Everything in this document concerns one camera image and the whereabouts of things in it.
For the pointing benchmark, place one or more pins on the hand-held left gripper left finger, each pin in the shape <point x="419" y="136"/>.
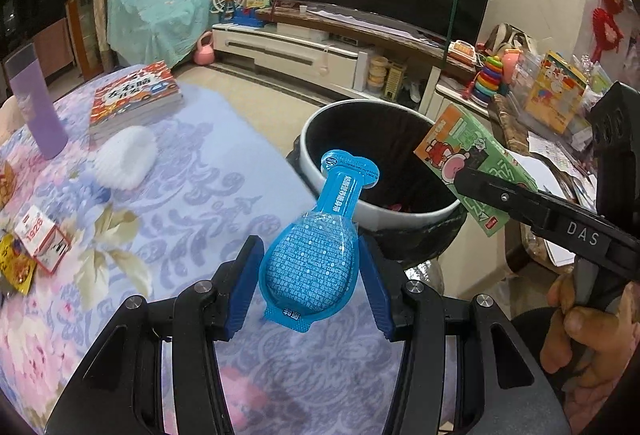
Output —
<point x="245" y="287"/>

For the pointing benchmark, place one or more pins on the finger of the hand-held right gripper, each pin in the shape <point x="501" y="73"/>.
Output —
<point x="505" y="202"/>

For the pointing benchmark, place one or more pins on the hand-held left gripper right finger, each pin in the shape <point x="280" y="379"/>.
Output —
<point x="380" y="297"/>

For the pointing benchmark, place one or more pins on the green cardboard box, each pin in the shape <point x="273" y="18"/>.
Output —
<point x="465" y="145"/>

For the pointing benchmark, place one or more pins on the blue laundry pod packet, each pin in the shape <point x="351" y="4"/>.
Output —
<point x="310" y="260"/>

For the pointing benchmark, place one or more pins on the white trash bin black bag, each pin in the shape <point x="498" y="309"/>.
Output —
<point x="360" y="150"/>

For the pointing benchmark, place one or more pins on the white pleated paper liner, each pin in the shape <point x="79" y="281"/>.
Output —
<point x="125" y="160"/>

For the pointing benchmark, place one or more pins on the red and white packet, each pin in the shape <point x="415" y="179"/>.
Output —
<point x="42" y="237"/>

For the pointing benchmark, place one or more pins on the yellow wrapper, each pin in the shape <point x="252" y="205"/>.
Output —
<point x="15" y="265"/>

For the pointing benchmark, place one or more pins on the person's right hand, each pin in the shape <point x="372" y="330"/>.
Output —
<point x="580" y="330"/>

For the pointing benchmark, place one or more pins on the floral tablecloth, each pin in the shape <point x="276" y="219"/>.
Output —
<point x="190" y="215"/>

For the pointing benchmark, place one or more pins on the colourful toy box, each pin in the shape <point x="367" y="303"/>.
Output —
<point x="557" y="90"/>

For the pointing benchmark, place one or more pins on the orange toy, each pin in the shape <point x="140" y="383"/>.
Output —
<point x="461" y="52"/>

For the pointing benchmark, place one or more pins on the stack of colourful books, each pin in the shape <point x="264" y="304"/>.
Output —
<point x="132" y="100"/>

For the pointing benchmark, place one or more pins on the pink kettlebell toy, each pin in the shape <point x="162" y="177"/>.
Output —
<point x="205" y="52"/>

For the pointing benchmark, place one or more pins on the white television cabinet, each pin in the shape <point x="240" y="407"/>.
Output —
<point x="300" y="50"/>

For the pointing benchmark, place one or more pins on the blue toy base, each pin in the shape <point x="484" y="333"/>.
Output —
<point x="248" y="18"/>

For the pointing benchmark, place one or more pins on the purple thermos bottle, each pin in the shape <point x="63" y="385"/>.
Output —
<point x="37" y="105"/>

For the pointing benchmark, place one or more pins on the teal covered armchair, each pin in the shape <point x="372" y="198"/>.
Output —
<point x="155" y="20"/>

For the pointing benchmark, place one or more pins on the ferris wheel toy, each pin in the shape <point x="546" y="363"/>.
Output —
<point x="227" y="2"/>

